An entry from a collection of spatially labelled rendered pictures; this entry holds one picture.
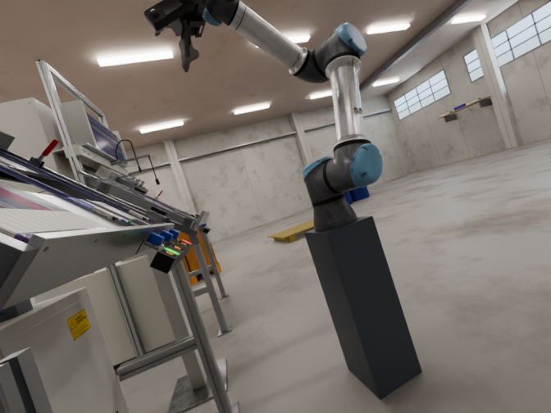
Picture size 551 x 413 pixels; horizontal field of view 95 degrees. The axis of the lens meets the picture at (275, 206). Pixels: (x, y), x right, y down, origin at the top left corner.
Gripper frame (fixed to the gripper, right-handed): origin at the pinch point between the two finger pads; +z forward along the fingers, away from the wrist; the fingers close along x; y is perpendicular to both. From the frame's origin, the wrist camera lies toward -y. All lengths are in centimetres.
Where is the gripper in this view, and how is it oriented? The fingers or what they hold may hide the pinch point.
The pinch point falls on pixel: (169, 55)
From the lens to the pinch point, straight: 99.0
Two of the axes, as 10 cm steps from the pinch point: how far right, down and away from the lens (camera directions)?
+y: 5.8, -5.0, 6.5
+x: -6.4, -7.7, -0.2
